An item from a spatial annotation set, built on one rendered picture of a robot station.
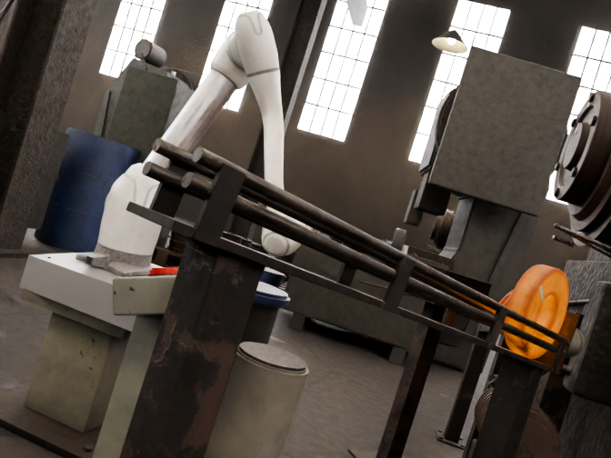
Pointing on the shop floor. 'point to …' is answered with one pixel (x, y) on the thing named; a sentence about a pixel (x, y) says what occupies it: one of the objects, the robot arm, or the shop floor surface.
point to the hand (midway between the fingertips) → (395, 247)
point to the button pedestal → (136, 354)
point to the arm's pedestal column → (65, 389)
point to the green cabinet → (146, 114)
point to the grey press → (491, 173)
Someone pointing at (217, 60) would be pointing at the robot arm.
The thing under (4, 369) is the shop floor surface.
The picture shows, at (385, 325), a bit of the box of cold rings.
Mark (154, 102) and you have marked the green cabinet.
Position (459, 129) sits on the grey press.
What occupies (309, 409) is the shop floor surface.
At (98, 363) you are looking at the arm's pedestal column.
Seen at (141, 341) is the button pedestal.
